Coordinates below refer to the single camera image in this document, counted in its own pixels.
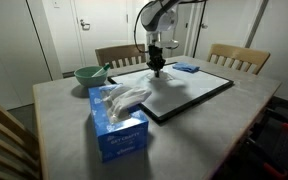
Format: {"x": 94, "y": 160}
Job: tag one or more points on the green bowl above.
{"x": 85, "y": 76}

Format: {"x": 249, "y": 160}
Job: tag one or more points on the white door with handle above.
{"x": 101, "y": 24}

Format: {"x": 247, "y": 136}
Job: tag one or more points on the green white marker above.
{"x": 102, "y": 70}

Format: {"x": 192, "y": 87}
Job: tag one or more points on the blue folded cloth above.
{"x": 185, "y": 67}

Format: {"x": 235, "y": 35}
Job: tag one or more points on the wooden chair at left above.
{"x": 19, "y": 150}

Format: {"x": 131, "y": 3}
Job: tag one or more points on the dark wooden chair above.
{"x": 121, "y": 56}

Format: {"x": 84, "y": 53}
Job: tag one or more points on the next tissue in box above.
{"x": 123, "y": 97}

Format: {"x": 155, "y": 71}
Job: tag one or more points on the orange black clamp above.
{"x": 279, "y": 117}
{"x": 268, "y": 163}

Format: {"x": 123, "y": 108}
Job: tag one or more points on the white wall switch plate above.
{"x": 56, "y": 3}

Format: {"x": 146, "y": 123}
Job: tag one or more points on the orange black clamp lower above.
{"x": 268, "y": 163}

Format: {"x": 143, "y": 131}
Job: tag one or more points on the white door right side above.
{"x": 230, "y": 22}

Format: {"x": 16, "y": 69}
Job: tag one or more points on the black framed white board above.
{"x": 170, "y": 98}

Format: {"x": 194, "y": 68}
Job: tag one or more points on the white tissue wipe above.
{"x": 163, "y": 76}

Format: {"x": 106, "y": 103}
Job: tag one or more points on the light wooden chair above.
{"x": 244, "y": 56}

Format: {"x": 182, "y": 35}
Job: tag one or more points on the blue tissue box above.
{"x": 116, "y": 135}

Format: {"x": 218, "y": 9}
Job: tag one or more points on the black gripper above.
{"x": 156, "y": 62}

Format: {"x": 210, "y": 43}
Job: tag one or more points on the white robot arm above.
{"x": 156, "y": 17}

